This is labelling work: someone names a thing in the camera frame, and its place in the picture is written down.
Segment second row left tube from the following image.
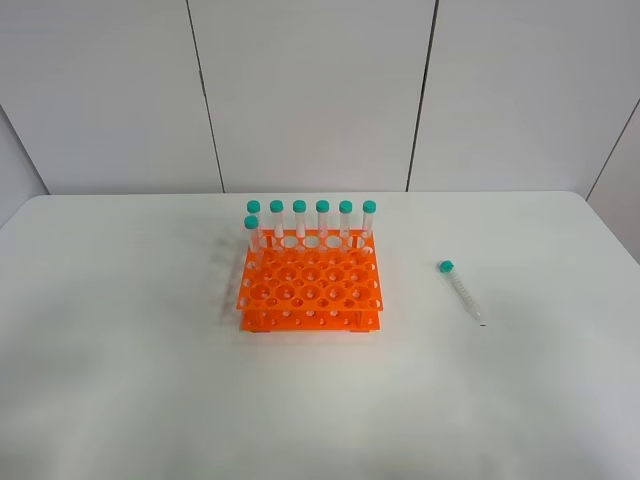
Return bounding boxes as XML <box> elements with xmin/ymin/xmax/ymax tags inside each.
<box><xmin>244</xmin><ymin>214</ymin><xmax>263</xmax><ymax>259</ymax></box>

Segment orange test tube rack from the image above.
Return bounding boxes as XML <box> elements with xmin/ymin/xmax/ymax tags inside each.
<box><xmin>236</xmin><ymin>229</ymin><xmax>383</xmax><ymax>333</ymax></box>

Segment test tube with teal cap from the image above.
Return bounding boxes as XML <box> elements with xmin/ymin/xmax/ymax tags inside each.
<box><xmin>438</xmin><ymin>260</ymin><xmax>486</xmax><ymax>326</ymax></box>

